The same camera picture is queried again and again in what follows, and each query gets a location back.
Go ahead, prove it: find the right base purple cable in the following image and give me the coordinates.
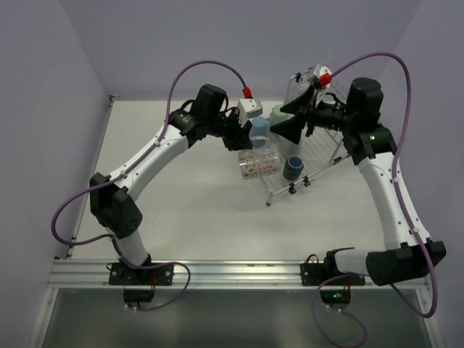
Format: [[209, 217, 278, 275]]
[[312, 273, 368, 348]]

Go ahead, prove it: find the light blue plastic cup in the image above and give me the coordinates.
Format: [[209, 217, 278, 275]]
[[249, 116, 268, 149]]

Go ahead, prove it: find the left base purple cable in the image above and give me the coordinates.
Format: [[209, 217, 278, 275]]
[[130, 263, 191, 312]]

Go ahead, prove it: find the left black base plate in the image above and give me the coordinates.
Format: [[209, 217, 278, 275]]
[[107, 261, 174, 286]]

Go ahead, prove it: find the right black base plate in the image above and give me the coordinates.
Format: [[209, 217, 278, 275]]
[[299, 254, 366, 286]]

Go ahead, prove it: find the black controller box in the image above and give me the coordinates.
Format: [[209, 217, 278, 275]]
[[123, 289, 154, 308], [320, 286, 352, 310]]

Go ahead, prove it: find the metal wire dish rack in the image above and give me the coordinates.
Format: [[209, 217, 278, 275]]
[[259, 67, 348, 207]]

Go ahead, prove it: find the dark blue ceramic cup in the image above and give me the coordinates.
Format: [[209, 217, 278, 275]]
[[283, 156, 304, 181]]

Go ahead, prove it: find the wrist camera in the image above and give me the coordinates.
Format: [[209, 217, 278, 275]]
[[309, 64, 332, 90], [236, 98, 263, 125]]

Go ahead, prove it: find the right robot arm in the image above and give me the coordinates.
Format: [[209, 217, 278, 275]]
[[271, 75, 447, 286]]

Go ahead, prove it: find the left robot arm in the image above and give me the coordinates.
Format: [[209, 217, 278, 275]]
[[90, 84, 258, 270]]

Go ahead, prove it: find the white patterned ceramic mug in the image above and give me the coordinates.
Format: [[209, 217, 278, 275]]
[[238, 136, 282, 180]]

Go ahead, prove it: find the aluminium mounting rail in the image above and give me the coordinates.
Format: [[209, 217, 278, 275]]
[[50, 256, 428, 291]]

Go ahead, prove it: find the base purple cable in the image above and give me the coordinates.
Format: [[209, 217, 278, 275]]
[[312, 273, 368, 348], [130, 263, 191, 312]]

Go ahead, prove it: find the right black controller box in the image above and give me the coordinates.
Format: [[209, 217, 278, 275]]
[[320, 286, 352, 310]]

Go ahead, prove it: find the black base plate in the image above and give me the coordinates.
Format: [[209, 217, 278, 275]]
[[299, 254, 366, 286], [107, 261, 174, 286]]

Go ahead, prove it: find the grey ceramic mug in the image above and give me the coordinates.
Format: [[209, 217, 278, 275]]
[[278, 136, 302, 160]]

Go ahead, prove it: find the clear glass on rack top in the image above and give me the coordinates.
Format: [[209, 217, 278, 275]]
[[318, 49, 339, 70]]

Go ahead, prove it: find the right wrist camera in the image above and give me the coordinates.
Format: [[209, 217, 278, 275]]
[[309, 64, 332, 90]]

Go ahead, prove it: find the light green plastic cup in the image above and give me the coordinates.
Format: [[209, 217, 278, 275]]
[[268, 104, 291, 127]]

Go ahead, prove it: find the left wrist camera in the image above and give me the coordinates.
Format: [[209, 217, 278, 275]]
[[236, 98, 263, 125]]

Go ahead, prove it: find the left black controller box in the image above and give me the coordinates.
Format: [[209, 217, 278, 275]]
[[123, 289, 154, 308]]

